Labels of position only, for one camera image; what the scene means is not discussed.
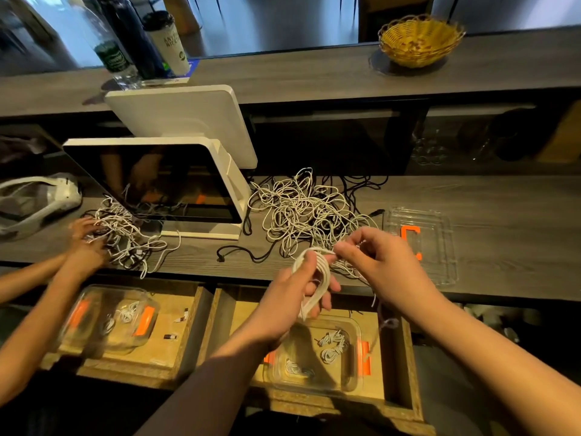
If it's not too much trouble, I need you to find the clear container drawer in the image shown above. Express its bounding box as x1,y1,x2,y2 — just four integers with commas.
59,286,161,356
263,315,372,395

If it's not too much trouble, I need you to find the white touchscreen monitor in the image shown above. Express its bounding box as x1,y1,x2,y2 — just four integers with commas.
62,136,252,240

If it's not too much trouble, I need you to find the bundle of black cables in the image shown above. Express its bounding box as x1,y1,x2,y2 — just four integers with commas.
340,174,390,215

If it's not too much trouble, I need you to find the person's left hand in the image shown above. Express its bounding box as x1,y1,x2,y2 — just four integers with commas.
245,249,343,347

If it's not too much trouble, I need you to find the person's left forearm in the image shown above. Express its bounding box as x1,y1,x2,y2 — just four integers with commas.
136,326,287,436

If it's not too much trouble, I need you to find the grey wooden bar counter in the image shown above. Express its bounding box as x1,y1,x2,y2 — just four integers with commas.
0,27,581,119

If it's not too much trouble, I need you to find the clear plastic water bottle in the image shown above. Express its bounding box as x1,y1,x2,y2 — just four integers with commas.
77,4,142,88

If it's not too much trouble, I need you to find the black cable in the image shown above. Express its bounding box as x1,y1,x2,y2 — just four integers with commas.
216,242,275,265

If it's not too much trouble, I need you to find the pile of white containers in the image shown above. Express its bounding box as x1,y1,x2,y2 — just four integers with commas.
472,304,548,342

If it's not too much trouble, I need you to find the white paper coffee cup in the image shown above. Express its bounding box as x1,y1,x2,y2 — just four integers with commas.
142,10,192,76

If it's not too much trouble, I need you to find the brown wooden chair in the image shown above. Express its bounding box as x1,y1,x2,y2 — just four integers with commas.
358,0,435,42

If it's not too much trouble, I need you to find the wooden drawer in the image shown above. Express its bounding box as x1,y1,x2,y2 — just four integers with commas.
41,277,215,389
198,284,436,435

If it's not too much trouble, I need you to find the person's right hand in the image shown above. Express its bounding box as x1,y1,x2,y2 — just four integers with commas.
334,226,438,315

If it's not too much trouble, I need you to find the black thermos bottle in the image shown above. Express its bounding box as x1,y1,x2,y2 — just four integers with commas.
95,0,169,80

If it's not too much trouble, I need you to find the person's right forearm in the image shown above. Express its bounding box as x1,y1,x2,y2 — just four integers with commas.
413,290,581,436

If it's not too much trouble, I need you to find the white headset device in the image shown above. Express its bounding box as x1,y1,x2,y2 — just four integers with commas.
0,173,84,238

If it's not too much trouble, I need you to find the clear lid orange handle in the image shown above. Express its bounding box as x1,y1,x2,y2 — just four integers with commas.
383,206,461,288

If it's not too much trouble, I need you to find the another person's forearm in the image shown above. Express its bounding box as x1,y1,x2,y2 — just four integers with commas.
0,254,67,306
0,263,97,407

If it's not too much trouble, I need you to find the yellow woven basket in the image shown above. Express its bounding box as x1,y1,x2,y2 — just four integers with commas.
378,15,467,69

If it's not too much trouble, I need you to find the white customer display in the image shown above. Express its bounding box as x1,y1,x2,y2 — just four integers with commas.
104,84,259,171

